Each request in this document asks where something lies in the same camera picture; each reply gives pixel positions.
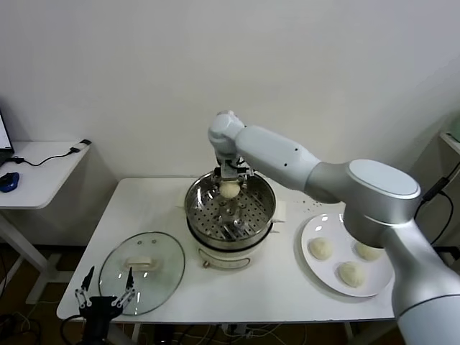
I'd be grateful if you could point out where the glass lid with white handle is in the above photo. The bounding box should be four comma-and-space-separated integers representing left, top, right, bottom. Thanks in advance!
98, 231, 187, 317

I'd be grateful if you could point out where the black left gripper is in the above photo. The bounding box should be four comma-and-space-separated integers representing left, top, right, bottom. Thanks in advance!
74, 265, 137, 345

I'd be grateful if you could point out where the white power strip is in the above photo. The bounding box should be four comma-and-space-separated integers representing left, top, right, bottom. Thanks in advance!
219, 323, 252, 339

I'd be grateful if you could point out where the open laptop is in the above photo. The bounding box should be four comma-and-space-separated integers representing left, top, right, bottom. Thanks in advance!
0, 107, 15, 167

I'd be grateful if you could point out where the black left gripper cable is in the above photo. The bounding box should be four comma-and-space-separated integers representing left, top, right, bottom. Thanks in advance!
59, 313, 87, 345

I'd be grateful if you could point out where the stainless steel steamer basket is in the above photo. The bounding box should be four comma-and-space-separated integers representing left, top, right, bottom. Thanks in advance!
175, 168, 288, 249

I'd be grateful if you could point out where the white round plate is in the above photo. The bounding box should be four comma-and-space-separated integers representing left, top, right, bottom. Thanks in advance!
300, 213, 395, 298

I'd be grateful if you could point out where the white shelf table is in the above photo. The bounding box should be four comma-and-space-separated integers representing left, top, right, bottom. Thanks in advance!
440, 131, 460, 156

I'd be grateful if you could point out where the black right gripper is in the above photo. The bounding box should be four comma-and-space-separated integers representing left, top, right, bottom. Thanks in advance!
212, 157, 254, 190

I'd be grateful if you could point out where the black wall cable with adapter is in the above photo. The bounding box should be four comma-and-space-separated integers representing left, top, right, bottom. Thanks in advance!
413, 175, 454, 249

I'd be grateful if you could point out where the blue computer mouse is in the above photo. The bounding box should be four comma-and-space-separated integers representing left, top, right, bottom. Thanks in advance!
0, 171, 21, 194

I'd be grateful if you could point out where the white steamed baozi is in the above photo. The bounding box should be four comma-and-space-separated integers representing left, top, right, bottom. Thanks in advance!
219, 180, 241, 200
337, 261, 367, 288
354, 241, 384, 262
308, 236, 334, 260

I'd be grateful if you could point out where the pale green object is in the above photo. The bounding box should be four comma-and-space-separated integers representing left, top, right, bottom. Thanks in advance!
447, 111, 460, 143

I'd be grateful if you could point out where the white side desk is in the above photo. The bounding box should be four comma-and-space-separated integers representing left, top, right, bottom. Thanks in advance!
0, 140, 93, 306

